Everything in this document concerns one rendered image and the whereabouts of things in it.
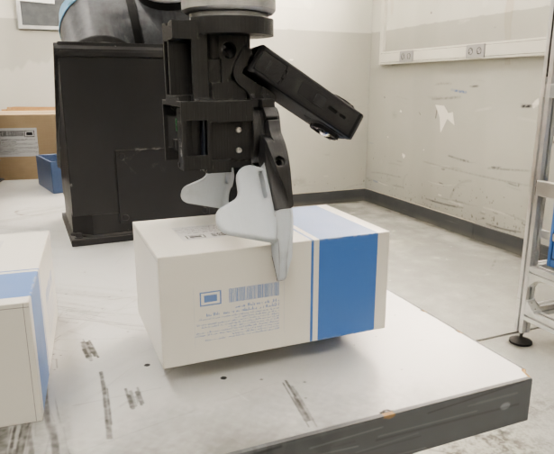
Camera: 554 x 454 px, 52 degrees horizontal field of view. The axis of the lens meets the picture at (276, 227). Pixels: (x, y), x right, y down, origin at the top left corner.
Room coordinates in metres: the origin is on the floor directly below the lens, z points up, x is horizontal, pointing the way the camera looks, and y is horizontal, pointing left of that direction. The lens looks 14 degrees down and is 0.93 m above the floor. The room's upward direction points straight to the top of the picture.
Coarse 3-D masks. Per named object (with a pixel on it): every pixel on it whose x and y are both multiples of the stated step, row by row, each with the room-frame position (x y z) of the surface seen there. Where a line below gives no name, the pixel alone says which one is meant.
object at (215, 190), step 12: (240, 168) 0.51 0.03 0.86; (204, 180) 0.52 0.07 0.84; (216, 180) 0.52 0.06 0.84; (228, 180) 0.52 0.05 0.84; (192, 192) 0.52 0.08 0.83; (204, 192) 0.52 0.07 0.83; (216, 192) 0.53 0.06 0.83; (228, 192) 0.53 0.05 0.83; (204, 204) 0.53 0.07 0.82; (216, 204) 0.54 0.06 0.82
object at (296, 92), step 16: (256, 48) 0.47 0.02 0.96; (256, 64) 0.46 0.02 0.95; (272, 64) 0.47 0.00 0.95; (288, 64) 0.47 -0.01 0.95; (256, 80) 0.48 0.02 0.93; (272, 80) 0.47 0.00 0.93; (288, 80) 0.47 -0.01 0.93; (304, 80) 0.48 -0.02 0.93; (288, 96) 0.47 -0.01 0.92; (304, 96) 0.48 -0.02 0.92; (320, 96) 0.48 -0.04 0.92; (336, 96) 0.49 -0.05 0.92; (304, 112) 0.49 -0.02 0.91; (320, 112) 0.48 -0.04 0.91; (336, 112) 0.49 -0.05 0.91; (352, 112) 0.49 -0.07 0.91; (320, 128) 0.49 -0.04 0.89; (336, 128) 0.49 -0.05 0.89; (352, 128) 0.49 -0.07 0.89
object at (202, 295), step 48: (144, 240) 0.44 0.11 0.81; (192, 240) 0.44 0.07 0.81; (240, 240) 0.44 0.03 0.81; (336, 240) 0.45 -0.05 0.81; (384, 240) 0.47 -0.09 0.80; (144, 288) 0.46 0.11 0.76; (192, 288) 0.40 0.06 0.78; (240, 288) 0.42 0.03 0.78; (288, 288) 0.43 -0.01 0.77; (336, 288) 0.45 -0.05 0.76; (384, 288) 0.47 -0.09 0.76; (192, 336) 0.40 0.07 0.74; (240, 336) 0.42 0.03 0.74; (288, 336) 0.43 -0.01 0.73; (336, 336) 0.45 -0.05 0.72
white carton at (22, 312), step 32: (0, 256) 0.46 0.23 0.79; (32, 256) 0.46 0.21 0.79; (0, 288) 0.38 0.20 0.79; (32, 288) 0.38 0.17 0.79; (0, 320) 0.35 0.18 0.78; (32, 320) 0.36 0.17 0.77; (0, 352) 0.35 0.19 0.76; (32, 352) 0.35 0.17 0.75; (0, 384) 0.34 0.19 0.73; (32, 384) 0.35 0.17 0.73; (0, 416) 0.34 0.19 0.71; (32, 416) 0.35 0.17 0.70
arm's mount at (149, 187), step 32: (64, 64) 0.80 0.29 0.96; (96, 64) 0.82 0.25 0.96; (128, 64) 0.84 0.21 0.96; (160, 64) 0.85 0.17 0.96; (64, 96) 0.80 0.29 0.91; (96, 96) 0.82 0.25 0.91; (128, 96) 0.83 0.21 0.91; (160, 96) 0.85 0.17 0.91; (64, 128) 0.81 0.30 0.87; (96, 128) 0.81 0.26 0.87; (128, 128) 0.83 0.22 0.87; (160, 128) 0.85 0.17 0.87; (64, 160) 0.87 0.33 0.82; (96, 160) 0.81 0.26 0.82; (128, 160) 0.83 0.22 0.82; (160, 160) 0.85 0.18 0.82; (64, 192) 0.94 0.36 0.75; (96, 192) 0.81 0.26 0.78; (128, 192) 0.83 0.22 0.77; (160, 192) 0.85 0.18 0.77; (96, 224) 0.81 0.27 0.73; (128, 224) 0.83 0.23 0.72
